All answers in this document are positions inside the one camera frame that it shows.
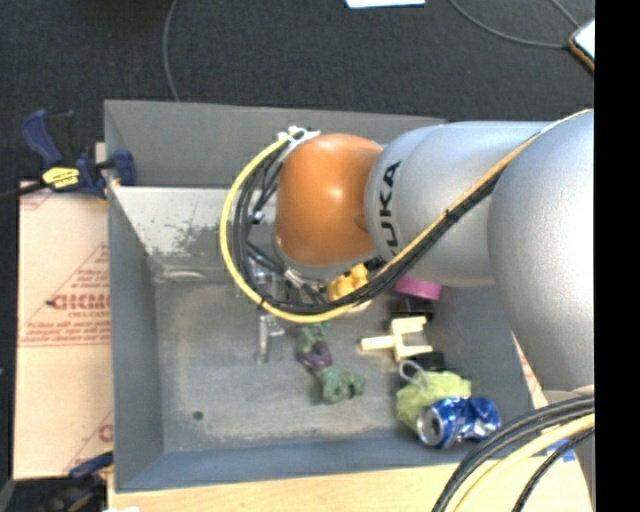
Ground pink ring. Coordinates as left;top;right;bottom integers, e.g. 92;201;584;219
392;276;444;302

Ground green toy figure, purple shorts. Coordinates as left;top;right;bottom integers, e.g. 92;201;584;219
294;322;367;405

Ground brown cardboard board, red print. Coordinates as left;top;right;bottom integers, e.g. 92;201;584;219
12;142;114;481

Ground crushed blue drink can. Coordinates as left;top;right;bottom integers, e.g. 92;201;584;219
415;395;503;450

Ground light green mesh sponge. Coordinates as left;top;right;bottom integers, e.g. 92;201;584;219
395;360;474;437

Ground grey metal bin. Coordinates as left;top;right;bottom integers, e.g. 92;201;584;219
103;99;550;494

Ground yellow toy figure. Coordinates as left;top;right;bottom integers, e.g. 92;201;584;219
327;264;371;304

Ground cream plastic fork-shaped piece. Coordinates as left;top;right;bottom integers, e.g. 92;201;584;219
359;315;434;363

